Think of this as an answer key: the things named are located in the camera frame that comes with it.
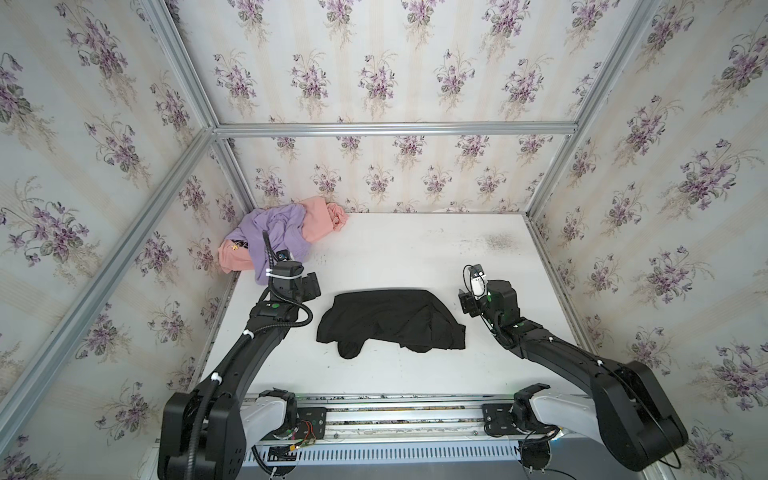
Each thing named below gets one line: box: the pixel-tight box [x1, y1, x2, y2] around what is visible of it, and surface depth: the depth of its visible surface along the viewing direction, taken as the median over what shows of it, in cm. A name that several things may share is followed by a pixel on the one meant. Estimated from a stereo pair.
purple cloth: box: [226, 203, 311, 285], surface depth 109 cm
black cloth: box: [316, 289, 466, 359], surface depth 86 cm
